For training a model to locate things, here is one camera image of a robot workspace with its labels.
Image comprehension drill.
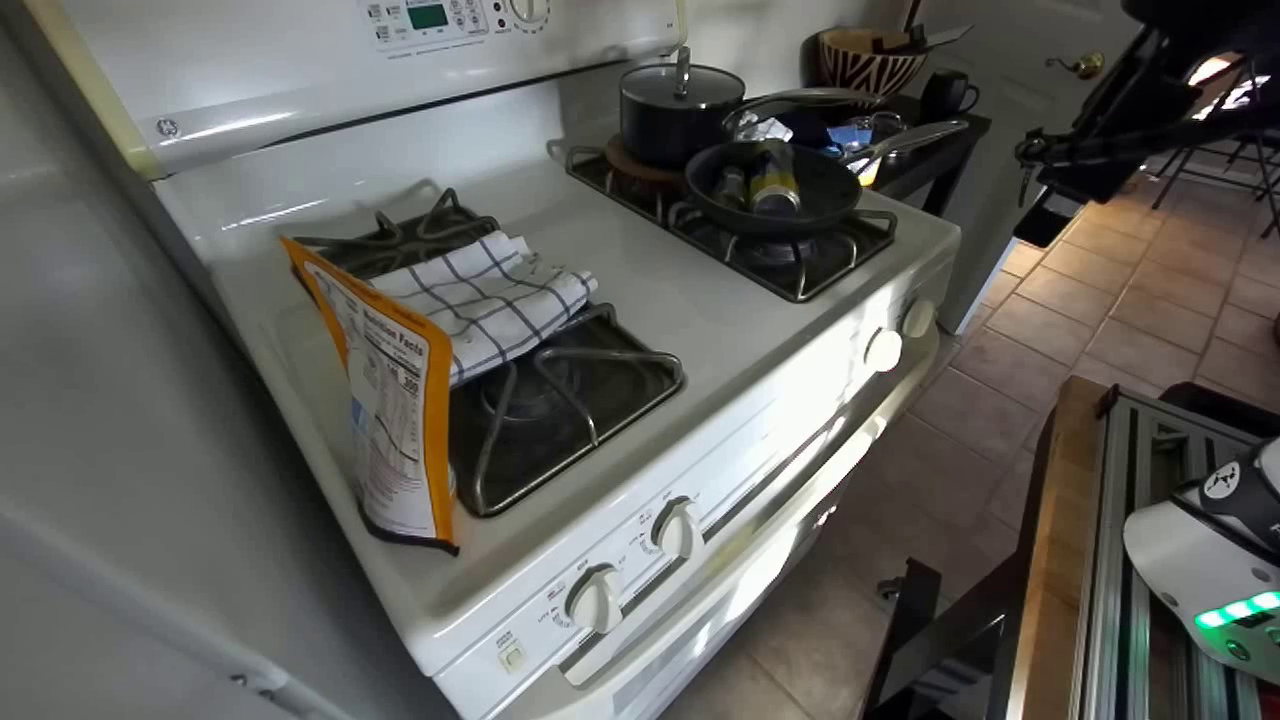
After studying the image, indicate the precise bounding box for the black pot with glass lid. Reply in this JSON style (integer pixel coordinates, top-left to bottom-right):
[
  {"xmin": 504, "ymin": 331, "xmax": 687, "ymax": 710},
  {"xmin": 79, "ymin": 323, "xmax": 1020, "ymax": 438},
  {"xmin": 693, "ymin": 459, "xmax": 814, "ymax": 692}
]
[{"xmin": 619, "ymin": 48, "xmax": 744, "ymax": 168}]

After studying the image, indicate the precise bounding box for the black mug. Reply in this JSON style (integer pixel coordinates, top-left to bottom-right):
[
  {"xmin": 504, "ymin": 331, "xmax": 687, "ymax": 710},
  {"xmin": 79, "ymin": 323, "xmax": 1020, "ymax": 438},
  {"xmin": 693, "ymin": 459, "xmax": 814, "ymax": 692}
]
[{"xmin": 921, "ymin": 70, "xmax": 978, "ymax": 120}]

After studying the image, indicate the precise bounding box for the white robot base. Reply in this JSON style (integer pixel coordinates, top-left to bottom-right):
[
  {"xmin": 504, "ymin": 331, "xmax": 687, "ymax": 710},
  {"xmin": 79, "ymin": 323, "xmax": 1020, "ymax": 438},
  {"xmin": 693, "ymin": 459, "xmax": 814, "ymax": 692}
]
[{"xmin": 1124, "ymin": 438, "xmax": 1280, "ymax": 685}]

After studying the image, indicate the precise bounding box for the woven patterned basket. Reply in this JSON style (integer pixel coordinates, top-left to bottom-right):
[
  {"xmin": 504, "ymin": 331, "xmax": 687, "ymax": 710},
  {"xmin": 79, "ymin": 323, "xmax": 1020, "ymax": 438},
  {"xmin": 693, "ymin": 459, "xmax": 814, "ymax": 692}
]
[{"xmin": 814, "ymin": 27, "xmax": 924, "ymax": 95}]

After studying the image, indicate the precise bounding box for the white gas stove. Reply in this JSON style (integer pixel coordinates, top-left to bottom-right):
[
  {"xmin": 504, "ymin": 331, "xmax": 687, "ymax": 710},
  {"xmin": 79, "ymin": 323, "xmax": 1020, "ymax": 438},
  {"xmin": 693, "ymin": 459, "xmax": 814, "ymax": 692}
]
[{"xmin": 12, "ymin": 0, "xmax": 955, "ymax": 720}]

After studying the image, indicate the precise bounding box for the right black burner grate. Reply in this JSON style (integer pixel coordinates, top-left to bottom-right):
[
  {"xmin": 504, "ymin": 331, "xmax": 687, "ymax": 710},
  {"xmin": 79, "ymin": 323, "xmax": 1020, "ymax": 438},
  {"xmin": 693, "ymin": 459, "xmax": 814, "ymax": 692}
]
[{"xmin": 566, "ymin": 142, "xmax": 897, "ymax": 302}]

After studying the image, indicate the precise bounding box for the white blue checked towel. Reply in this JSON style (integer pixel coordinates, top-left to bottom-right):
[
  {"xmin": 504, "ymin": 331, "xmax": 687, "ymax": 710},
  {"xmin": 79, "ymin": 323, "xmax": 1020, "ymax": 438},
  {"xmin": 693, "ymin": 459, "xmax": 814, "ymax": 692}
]
[{"xmin": 371, "ymin": 230, "xmax": 596, "ymax": 382}]

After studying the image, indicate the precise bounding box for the orange white snack bag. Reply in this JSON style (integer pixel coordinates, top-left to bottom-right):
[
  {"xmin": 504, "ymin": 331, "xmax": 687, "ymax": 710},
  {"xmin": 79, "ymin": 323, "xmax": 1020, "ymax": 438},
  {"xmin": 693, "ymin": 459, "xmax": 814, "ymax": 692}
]
[{"xmin": 284, "ymin": 240, "xmax": 461, "ymax": 552}]

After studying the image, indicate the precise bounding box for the left black burner grate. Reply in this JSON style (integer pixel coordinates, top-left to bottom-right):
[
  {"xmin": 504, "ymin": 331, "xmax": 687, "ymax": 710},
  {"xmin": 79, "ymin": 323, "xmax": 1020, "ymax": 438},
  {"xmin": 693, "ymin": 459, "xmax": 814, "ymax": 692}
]
[{"xmin": 290, "ymin": 190, "xmax": 683, "ymax": 516}]

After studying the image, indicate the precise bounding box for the white door with brass knob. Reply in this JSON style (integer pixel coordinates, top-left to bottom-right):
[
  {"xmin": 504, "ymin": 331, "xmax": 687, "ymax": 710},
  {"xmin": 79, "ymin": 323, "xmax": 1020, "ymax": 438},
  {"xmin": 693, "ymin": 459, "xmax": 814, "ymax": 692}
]
[{"xmin": 916, "ymin": 0, "xmax": 1149, "ymax": 335}]

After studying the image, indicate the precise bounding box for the aluminium frame cart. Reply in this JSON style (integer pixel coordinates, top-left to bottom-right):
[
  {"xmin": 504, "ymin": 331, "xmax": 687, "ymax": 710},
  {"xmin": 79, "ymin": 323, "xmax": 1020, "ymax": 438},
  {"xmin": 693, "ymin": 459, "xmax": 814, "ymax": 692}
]
[{"xmin": 994, "ymin": 378, "xmax": 1277, "ymax": 720}]

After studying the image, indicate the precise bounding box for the black burner grate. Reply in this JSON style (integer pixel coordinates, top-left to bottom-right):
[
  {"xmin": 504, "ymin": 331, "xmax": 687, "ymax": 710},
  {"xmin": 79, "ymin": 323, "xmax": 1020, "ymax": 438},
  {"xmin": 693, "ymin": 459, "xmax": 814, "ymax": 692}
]
[
  {"xmin": 290, "ymin": 190, "xmax": 683, "ymax": 516},
  {"xmin": 566, "ymin": 142, "xmax": 897, "ymax": 302}
]

